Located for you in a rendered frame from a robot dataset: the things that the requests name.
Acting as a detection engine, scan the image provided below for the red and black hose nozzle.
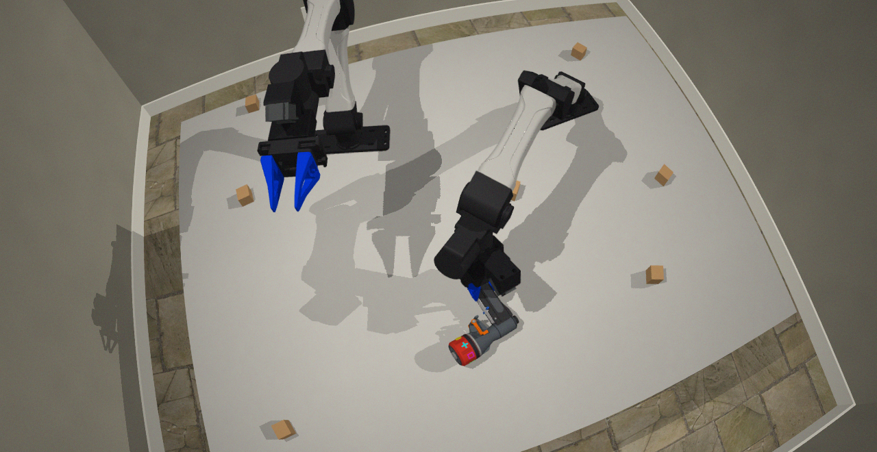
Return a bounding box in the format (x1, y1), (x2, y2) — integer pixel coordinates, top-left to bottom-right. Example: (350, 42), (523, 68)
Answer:
(448, 282), (519, 366)

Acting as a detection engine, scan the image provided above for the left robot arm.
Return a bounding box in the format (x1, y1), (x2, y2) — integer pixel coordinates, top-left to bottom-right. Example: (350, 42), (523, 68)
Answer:
(434, 71), (599, 296)

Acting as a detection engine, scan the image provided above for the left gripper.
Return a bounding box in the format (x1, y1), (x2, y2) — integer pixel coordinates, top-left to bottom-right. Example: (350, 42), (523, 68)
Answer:
(460, 243), (494, 301)

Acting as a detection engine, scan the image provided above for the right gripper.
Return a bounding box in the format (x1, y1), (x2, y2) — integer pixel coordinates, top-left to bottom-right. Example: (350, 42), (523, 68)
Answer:
(257, 137), (328, 212)

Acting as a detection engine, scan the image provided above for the tan cube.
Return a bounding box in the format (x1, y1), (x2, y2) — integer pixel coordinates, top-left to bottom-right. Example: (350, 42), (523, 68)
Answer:
(272, 420), (296, 440)
(511, 181), (521, 201)
(654, 164), (674, 186)
(571, 42), (587, 60)
(236, 184), (254, 206)
(245, 95), (259, 113)
(646, 265), (664, 284)

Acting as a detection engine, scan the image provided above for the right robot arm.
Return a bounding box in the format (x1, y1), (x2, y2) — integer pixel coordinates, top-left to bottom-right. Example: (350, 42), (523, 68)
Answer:
(263, 0), (390, 154)

